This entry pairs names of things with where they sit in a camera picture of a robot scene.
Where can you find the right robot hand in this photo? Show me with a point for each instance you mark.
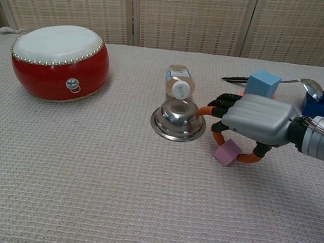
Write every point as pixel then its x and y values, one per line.
pixel 258 117

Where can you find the light blue cube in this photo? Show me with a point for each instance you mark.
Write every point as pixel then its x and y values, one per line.
pixel 260 84

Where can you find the small pink cube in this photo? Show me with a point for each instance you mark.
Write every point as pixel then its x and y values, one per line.
pixel 226 153

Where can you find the large orange cube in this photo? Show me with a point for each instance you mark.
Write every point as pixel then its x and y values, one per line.
pixel 241 93

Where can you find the dark blue toy brick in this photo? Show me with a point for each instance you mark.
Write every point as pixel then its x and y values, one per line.
pixel 319 109

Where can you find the upturned stainless steel bowl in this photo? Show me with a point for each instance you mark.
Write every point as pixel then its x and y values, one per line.
pixel 178 119

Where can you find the clear plastic drink bottle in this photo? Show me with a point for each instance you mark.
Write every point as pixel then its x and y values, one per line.
pixel 180 84

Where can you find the woven folding screen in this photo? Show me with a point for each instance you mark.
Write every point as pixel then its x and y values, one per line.
pixel 190 17

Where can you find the beige woven tablecloth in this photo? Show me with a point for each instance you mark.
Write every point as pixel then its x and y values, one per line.
pixel 86 183

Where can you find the red drum white skin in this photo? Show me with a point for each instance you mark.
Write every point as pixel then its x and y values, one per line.
pixel 60 67

